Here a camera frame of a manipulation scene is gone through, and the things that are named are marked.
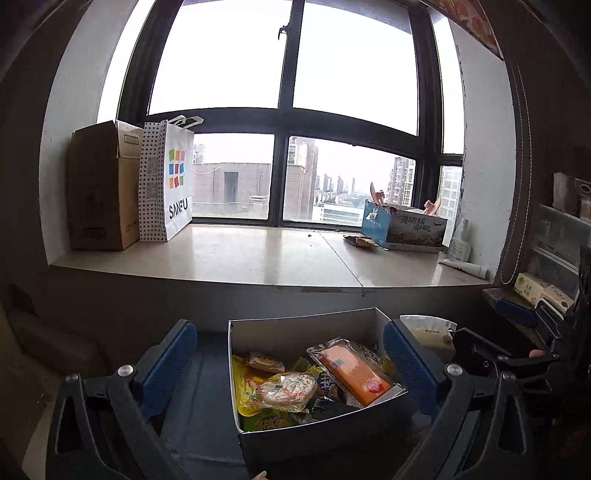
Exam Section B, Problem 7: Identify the red wall poster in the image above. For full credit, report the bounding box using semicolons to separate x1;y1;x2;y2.
431;0;505;61

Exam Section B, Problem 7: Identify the white plastic bottle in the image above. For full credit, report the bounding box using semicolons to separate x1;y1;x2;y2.
447;218;472;263

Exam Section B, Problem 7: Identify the white plastic packet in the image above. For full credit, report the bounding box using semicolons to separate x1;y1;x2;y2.
399;315;458;363

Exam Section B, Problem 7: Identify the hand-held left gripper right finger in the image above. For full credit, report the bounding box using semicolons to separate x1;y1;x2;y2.
382;319;536;480

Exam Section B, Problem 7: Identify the dark snack packet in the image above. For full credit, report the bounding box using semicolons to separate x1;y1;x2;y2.
305;396;363;423

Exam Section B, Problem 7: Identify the black window frame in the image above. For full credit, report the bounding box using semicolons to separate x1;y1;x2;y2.
115;0;465;229

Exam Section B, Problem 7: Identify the yellow orange snack packet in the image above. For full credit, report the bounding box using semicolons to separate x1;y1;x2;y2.
232;354;264;416

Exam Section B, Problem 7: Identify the blue printed carton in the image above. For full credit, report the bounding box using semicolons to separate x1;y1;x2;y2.
361;199;448;254

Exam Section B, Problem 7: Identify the orange snack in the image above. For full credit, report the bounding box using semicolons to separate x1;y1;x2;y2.
306;337;394;408

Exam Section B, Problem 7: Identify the brown cardboard box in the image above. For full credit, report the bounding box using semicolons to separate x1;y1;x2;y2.
67;120;145;252

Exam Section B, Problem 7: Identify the green snack packet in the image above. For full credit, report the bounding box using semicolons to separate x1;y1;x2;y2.
242;412;301;433

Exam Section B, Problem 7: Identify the white paper shopping bag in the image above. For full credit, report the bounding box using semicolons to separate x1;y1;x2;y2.
139;115;204;243

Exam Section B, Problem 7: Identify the small cream box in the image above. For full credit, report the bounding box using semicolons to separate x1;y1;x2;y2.
514;272;550;308

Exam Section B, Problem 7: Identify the white tube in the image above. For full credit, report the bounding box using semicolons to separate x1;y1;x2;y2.
438;258;488;278

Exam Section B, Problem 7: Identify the white cardboard box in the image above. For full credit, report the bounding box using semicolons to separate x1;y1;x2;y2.
228;307;409;468

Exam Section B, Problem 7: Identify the small white orange snack packet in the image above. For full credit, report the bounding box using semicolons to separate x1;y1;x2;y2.
248;351;286;374

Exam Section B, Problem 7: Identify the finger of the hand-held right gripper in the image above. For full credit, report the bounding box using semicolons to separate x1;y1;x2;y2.
452;328;561;371
493;298;563;335

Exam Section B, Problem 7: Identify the crumpled brown wrapper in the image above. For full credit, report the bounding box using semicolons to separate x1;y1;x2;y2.
342;234;382;251

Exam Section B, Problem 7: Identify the round bread packet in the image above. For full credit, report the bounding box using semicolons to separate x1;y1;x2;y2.
252;371;319;413

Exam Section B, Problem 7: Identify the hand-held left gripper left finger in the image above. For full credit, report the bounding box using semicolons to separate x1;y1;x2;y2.
46;319;199;480

